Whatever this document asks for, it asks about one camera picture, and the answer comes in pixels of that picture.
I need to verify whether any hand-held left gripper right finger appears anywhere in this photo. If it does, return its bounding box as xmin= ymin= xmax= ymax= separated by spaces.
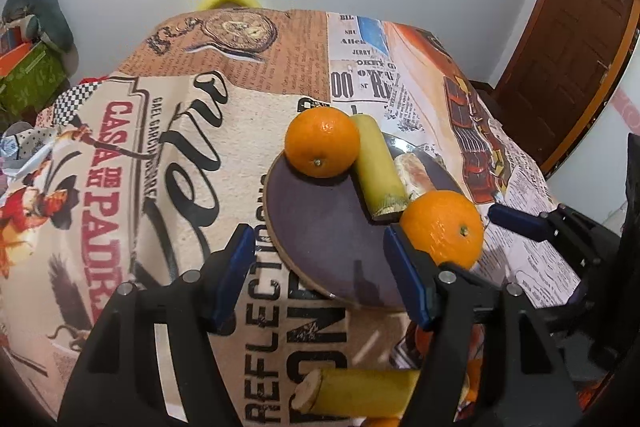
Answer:
xmin=383 ymin=226 xmax=587 ymax=427

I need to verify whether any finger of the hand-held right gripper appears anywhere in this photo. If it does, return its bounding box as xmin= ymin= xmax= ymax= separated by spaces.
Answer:
xmin=488 ymin=204 xmax=603 ymax=269

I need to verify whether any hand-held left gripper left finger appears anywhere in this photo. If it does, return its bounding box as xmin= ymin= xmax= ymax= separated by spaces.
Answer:
xmin=57 ymin=223 xmax=256 ymax=427

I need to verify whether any dark round plate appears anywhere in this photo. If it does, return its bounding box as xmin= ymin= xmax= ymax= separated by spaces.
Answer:
xmin=264 ymin=132 xmax=467 ymax=312

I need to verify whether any peeled banana piece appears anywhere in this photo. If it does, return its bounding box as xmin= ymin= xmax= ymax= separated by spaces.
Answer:
xmin=393 ymin=152 xmax=437 ymax=202

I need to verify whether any green-yellow banana piece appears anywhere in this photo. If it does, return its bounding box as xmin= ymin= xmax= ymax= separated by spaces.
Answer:
xmin=348 ymin=114 xmax=409 ymax=222

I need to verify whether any yellow banana piece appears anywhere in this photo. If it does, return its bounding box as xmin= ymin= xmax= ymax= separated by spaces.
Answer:
xmin=292 ymin=368 xmax=422 ymax=418

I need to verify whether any printed tablecloth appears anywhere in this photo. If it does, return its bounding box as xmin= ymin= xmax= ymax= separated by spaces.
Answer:
xmin=0 ymin=8 xmax=583 ymax=427

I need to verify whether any brown wooden door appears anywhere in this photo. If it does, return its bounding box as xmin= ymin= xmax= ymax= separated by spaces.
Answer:
xmin=492 ymin=0 xmax=640 ymax=180

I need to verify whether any polka dot cloth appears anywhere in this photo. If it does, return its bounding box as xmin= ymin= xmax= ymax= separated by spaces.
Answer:
xmin=0 ymin=122 xmax=58 ymax=178

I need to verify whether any green box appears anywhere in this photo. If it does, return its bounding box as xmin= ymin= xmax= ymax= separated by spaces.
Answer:
xmin=0 ymin=43 xmax=70 ymax=118

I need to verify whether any orange box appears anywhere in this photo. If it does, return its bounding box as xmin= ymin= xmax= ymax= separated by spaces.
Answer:
xmin=0 ymin=42 xmax=37 ymax=78

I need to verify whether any grey-green cushion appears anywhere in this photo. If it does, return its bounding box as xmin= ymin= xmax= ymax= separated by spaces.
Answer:
xmin=1 ymin=0 xmax=78 ymax=72

